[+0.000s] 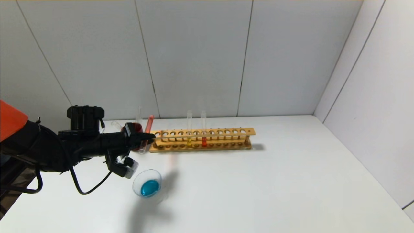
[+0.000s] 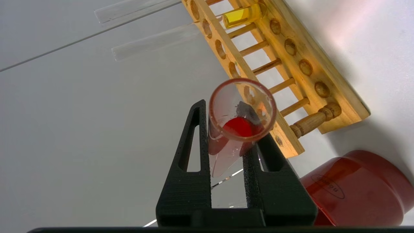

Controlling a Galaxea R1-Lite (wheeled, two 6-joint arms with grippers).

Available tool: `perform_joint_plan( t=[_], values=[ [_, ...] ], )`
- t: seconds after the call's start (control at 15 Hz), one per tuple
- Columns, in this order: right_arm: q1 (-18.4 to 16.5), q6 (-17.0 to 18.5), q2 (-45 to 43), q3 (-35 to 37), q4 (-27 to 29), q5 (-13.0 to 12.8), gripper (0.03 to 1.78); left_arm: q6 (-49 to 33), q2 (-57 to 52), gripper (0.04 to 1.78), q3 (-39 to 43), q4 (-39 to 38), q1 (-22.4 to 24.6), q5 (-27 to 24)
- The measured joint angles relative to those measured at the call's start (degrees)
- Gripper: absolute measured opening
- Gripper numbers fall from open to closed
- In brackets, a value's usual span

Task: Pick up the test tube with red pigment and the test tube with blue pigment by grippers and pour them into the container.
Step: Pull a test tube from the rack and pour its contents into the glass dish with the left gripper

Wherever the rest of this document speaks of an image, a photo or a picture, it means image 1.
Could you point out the test tube with red pigment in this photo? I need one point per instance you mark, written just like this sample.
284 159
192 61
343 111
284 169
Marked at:
204 141

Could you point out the clear glass dish with spout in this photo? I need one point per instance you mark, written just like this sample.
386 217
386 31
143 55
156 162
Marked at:
150 187

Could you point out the empty clear glass test tube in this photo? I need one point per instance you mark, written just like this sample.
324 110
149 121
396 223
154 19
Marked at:
139 115

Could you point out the test tube with yellow pigment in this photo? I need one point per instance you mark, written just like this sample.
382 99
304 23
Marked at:
189 142

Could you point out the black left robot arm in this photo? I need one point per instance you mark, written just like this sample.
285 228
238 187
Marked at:
48 149

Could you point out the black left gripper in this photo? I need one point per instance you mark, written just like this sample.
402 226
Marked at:
129 131

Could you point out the wooden test tube rack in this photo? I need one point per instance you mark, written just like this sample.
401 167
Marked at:
207 133

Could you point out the white wrist camera on bracket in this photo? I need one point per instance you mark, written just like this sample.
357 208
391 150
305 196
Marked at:
124 168

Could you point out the test tube with blue pigment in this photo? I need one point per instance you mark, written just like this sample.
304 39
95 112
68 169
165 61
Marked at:
117 124

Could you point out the dark red plastic cup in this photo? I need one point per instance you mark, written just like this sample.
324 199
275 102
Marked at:
138 127

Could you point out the test tube with orange-red pigment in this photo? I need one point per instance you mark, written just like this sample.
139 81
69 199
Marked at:
149 124

